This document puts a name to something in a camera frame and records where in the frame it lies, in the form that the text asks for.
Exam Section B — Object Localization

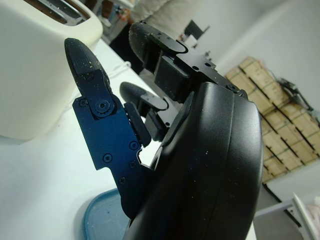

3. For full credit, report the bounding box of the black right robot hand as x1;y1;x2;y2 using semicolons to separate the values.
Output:
64;21;264;240

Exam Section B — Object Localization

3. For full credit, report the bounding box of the person in cream sweater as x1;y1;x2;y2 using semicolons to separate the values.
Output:
109;0;187;76

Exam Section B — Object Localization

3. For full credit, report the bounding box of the white two-slot toaster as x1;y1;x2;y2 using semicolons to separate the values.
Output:
0;0;104;146

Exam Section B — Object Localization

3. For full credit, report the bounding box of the blue plastic tray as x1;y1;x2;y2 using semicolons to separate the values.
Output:
86;187;137;240

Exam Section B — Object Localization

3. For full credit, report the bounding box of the black metal trolley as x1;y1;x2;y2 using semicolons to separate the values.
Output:
278;77;315;112

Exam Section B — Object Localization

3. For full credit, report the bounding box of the pink plastic bag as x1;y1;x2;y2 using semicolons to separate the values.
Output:
306;199;320;226

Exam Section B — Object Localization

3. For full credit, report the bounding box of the black monitor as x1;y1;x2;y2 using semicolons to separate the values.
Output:
183;19;210;40

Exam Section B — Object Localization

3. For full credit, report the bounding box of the white desk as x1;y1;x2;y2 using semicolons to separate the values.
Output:
101;0;133;38

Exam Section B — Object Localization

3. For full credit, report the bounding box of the white metal table frame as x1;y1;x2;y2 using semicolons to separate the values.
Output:
254;192;320;240

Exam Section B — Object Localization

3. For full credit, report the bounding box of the white toaster power cord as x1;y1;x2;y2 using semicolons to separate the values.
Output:
108;61;133;79

